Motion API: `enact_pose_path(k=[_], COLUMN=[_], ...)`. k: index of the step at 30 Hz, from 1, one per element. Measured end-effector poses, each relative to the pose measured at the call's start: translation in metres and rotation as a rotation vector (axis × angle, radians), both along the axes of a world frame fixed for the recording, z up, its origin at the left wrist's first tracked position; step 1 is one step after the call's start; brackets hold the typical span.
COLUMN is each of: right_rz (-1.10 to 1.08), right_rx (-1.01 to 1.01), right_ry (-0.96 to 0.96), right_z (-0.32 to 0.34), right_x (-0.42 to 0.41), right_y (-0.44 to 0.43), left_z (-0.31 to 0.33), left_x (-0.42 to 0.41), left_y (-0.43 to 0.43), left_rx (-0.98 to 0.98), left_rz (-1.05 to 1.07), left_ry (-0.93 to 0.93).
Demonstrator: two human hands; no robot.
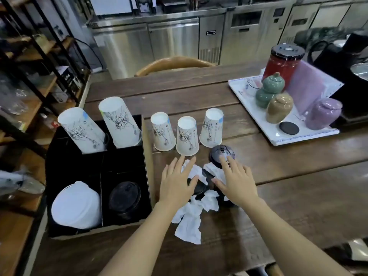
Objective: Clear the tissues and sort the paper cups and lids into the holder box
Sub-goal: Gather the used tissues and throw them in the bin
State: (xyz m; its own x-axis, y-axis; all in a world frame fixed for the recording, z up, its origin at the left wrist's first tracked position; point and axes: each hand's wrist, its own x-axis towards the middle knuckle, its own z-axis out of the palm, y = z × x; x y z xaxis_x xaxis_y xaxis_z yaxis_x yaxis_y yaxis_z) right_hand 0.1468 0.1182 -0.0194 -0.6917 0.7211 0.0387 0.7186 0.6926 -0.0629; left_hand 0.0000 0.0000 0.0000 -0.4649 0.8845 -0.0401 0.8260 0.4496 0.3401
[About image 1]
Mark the person's right hand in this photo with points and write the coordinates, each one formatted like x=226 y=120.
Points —
x=238 y=186

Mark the person's left hand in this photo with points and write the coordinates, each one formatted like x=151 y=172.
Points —
x=175 y=186

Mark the black plastic cup lid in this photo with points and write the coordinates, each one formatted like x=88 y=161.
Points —
x=221 y=152
x=199 y=191
x=230 y=205

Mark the white tissue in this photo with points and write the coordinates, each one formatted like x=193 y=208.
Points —
x=212 y=169
x=198 y=171
x=189 y=224

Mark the white printed paper cup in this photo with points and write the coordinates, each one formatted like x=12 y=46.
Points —
x=187 y=137
x=162 y=132
x=211 y=129

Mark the stack of black lids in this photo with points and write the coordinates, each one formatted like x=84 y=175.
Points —
x=125 y=198

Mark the stack of large paper cups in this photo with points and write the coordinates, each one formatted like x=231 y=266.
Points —
x=120 y=123

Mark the black divided cardboard box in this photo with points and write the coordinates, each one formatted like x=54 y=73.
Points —
x=86 y=166

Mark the stack of white lids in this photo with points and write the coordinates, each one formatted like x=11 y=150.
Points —
x=76 y=206

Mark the stack of small paper cups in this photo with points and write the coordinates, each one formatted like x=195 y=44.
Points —
x=80 y=129

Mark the person's left forearm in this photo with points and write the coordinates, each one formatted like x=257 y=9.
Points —
x=143 y=241

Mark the person's right forearm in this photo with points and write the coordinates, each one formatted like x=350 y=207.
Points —
x=281 y=241

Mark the black round coaster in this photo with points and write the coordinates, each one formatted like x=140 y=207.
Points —
x=289 y=128

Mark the white rectangular tray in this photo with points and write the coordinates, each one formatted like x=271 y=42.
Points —
x=258 y=112

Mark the tan ceramic lidded jar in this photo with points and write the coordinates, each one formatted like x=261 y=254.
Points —
x=279 y=109

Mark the green ceramic lidded jar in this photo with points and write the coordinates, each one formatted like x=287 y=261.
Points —
x=273 y=83
x=263 y=99

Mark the small clear glass cup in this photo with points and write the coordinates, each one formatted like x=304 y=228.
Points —
x=253 y=86

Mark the purple ceramic lidded jar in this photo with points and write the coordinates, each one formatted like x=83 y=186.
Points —
x=323 y=113

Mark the curved wooden chair back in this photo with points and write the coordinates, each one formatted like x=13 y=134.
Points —
x=172 y=63

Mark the red jar with black cap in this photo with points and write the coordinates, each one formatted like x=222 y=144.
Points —
x=280 y=67

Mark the black tea tray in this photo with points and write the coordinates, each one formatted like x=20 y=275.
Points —
x=353 y=97

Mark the two-door steel counter cabinet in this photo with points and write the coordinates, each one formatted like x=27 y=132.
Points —
x=172 y=40

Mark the clear plastic wrapped bundle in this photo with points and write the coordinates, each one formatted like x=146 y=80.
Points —
x=26 y=183

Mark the black and white carton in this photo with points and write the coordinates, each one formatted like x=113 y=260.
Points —
x=69 y=80

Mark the black electric kettle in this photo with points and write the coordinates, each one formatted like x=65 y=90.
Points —
x=327 y=57

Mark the black metal wooden shelf rack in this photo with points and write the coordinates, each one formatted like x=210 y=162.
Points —
x=17 y=227

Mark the steel bowl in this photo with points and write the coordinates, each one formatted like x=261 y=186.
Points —
x=360 y=71

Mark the camouflage fabric bundle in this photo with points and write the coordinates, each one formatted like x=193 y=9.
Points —
x=322 y=35

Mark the black countertop machine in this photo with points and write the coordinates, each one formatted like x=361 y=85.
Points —
x=174 y=4

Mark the white water boiler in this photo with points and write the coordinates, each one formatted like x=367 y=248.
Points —
x=110 y=5

